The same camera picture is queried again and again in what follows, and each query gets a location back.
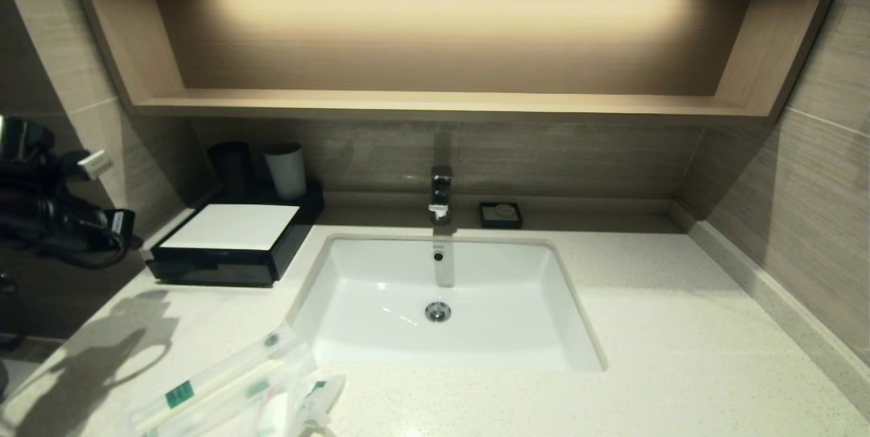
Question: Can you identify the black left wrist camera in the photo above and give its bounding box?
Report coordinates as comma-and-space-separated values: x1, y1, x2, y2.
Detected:
0, 116, 56, 160

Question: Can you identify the white paper sheet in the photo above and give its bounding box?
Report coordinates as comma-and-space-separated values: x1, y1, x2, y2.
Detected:
160, 204, 301, 251

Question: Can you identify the black cup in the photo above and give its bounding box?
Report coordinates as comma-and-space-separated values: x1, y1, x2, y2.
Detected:
207, 141, 254, 195

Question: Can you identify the chrome faucet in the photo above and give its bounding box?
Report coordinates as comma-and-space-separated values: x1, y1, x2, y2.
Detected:
428, 165, 455, 226

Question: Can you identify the black soap dish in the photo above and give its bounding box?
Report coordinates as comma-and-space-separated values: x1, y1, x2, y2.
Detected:
479, 203, 523, 230

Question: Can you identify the white cable label tag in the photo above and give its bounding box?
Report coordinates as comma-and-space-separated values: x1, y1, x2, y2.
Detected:
78, 150, 114, 181

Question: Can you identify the black amenity box housing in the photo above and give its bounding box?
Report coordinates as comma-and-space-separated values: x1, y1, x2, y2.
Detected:
146, 182, 326, 287

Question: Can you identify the long packet with green label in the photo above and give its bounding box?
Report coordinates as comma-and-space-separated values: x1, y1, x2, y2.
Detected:
129, 321, 300, 434

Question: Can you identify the wooden wall shelf niche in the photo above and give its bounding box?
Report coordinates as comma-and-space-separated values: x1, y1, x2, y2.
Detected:
61, 0, 854, 126

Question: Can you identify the white sink basin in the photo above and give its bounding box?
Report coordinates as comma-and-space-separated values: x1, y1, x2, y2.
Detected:
289, 233, 607, 373

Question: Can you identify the clear bag with white tube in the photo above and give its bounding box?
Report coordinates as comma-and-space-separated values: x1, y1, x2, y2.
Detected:
258, 372, 347, 437

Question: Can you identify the white cup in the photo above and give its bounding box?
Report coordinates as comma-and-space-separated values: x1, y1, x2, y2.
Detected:
264, 143, 307, 201

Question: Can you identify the long clear toothbrush packet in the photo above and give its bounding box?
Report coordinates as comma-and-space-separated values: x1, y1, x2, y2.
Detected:
146, 345, 320, 437

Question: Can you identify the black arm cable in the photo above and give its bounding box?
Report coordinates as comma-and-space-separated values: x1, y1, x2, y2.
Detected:
27, 230, 133, 272

